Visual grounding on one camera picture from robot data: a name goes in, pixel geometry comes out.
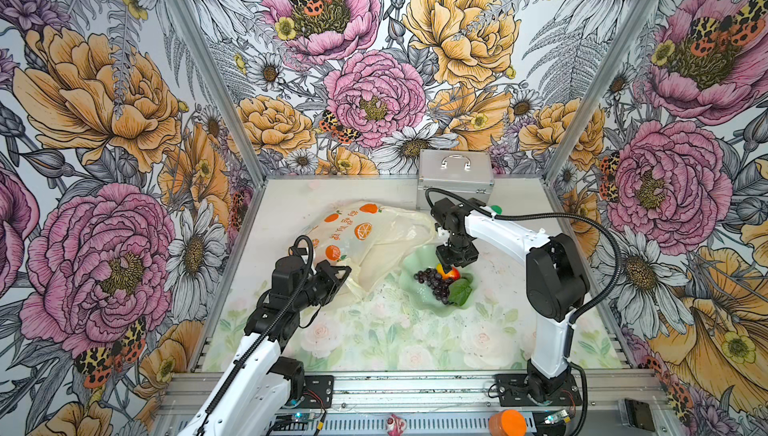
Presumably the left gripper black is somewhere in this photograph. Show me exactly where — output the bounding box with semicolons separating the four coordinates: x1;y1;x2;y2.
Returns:
294;260;351;310

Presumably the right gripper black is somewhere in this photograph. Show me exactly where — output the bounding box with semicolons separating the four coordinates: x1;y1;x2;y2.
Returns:
435;231;479;274

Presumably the cream translucent plastic bag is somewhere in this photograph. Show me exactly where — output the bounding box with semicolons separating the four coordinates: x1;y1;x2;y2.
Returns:
306;201;436;306

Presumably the light green wavy plate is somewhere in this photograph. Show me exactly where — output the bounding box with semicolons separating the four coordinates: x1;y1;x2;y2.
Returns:
397;245;478;316

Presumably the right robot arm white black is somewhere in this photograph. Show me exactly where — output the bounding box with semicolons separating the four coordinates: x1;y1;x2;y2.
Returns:
429;197;590;405

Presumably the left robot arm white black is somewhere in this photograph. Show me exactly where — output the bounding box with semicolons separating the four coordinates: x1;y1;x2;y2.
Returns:
180;255;351;435

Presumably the green leaf grape bunch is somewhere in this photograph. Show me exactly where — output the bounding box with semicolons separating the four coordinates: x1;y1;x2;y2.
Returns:
412;267;474;307

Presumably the silver aluminium case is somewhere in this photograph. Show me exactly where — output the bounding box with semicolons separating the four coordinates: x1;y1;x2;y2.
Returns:
416;149;495;210

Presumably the pink white small figure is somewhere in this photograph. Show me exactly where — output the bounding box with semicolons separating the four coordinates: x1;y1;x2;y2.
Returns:
386;414;407;436

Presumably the orange round cap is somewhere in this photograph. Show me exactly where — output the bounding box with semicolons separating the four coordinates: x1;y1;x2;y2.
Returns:
488;409;527;436

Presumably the black corrugated cable left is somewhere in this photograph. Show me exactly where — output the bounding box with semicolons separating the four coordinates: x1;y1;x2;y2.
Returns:
194;234;315;436

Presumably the black corrugated cable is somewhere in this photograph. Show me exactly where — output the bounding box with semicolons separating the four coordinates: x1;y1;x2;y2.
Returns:
194;234;315;436
424;187;624;436

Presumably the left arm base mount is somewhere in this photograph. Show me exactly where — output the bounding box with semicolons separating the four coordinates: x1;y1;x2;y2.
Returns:
296;374;335;410

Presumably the black corrugated cable right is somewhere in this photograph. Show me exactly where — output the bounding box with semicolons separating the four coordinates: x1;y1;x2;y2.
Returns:
424;187;624;436

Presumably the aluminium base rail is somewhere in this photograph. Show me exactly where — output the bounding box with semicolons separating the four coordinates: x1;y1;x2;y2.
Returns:
152;369;667;436

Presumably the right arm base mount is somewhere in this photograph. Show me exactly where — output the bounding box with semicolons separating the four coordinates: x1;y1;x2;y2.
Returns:
492;372;582;407

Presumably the black device on rail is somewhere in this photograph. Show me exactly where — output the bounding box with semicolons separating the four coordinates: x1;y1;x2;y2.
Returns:
619;399;656;432

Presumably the aluminium corner post left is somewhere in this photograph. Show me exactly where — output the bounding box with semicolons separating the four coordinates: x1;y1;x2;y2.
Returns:
164;0;266;190

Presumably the aluminium corner post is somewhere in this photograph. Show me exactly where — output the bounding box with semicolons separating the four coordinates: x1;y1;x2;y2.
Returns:
543;0;659;183
164;0;266;190

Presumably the aluminium corner post right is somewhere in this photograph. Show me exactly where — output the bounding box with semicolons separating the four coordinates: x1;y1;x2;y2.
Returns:
543;0;659;183

